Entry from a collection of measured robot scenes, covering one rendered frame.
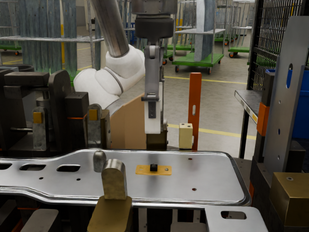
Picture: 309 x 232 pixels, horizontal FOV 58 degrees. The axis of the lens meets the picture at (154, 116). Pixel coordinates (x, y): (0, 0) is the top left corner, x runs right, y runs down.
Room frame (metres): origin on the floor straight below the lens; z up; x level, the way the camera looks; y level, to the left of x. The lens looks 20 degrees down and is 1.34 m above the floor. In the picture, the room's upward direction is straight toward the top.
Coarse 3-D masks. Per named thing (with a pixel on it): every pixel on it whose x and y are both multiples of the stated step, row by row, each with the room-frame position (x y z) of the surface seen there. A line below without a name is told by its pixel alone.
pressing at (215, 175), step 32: (0, 160) 0.61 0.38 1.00; (32, 160) 0.61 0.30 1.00; (64, 160) 0.61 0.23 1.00; (128, 160) 0.61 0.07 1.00; (160, 160) 0.61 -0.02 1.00; (192, 160) 0.61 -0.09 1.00; (224, 160) 0.61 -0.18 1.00; (0, 192) 0.49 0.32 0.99; (32, 192) 0.48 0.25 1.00; (64, 192) 0.48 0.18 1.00; (96, 192) 0.48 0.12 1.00; (128, 192) 0.48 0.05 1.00; (160, 192) 0.48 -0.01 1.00; (192, 192) 0.48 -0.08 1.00; (224, 192) 0.48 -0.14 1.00
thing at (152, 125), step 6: (144, 102) 0.49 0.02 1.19; (156, 102) 0.49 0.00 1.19; (144, 108) 0.49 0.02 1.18; (156, 108) 0.49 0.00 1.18; (144, 114) 0.49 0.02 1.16; (156, 114) 0.49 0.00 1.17; (150, 120) 0.49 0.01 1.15; (156, 120) 0.49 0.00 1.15; (150, 126) 0.49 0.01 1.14; (156, 126) 0.49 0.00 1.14; (150, 132) 0.49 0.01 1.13; (156, 132) 0.49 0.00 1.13
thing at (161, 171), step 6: (138, 168) 0.57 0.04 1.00; (144, 168) 0.57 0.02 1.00; (150, 168) 0.55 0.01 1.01; (156, 168) 0.55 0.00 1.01; (162, 168) 0.57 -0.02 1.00; (168, 168) 0.57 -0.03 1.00; (150, 174) 0.54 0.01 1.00; (156, 174) 0.54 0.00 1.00; (162, 174) 0.54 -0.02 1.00; (168, 174) 0.54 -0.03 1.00
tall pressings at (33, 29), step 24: (24, 0) 5.38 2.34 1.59; (48, 0) 5.09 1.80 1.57; (72, 0) 4.98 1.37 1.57; (24, 24) 5.35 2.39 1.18; (48, 24) 5.06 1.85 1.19; (72, 24) 4.95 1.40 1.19; (96, 24) 4.80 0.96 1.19; (24, 48) 5.30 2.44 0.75; (48, 48) 5.26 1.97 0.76; (72, 48) 4.96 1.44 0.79; (96, 48) 4.81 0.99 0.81; (72, 72) 4.91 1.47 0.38
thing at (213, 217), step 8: (208, 208) 0.43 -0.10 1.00; (216, 208) 0.43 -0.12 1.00; (224, 208) 0.43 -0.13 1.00; (232, 208) 0.43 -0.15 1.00; (240, 208) 0.43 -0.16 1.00; (248, 208) 0.43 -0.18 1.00; (208, 216) 0.41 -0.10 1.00; (216, 216) 0.41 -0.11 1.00; (248, 216) 0.41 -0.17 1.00; (256, 216) 0.41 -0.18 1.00; (208, 224) 0.39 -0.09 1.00; (216, 224) 0.39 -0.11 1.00; (224, 224) 0.39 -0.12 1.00; (232, 224) 0.39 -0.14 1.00; (240, 224) 0.39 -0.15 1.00; (248, 224) 0.39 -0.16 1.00; (256, 224) 0.39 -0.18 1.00; (264, 224) 0.39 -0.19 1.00
